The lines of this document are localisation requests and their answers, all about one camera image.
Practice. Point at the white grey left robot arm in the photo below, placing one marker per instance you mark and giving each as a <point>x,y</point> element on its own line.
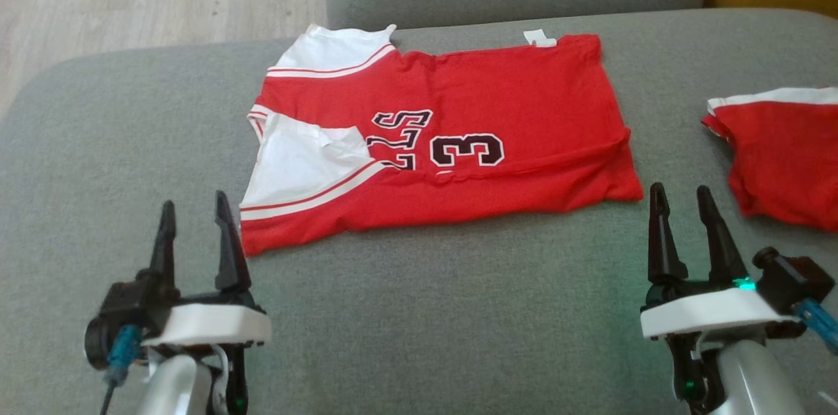
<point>173,385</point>

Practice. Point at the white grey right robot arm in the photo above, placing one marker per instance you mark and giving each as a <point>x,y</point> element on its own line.
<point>759,382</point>

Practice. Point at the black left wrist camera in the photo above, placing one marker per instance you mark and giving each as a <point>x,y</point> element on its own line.
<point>124,307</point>

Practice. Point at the red white basketball jersey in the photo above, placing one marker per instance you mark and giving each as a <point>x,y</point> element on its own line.
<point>510,88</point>

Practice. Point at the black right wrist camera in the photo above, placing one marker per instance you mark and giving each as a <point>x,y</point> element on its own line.
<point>795,281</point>

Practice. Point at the red basketball shorts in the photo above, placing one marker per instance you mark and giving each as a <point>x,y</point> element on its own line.
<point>785,160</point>

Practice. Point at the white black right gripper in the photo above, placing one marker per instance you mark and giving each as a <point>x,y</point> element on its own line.
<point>707,313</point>

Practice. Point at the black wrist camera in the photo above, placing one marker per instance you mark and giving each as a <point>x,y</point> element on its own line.
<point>795,281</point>
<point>124,307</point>

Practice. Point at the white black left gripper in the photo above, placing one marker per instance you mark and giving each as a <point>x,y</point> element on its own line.
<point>209,323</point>

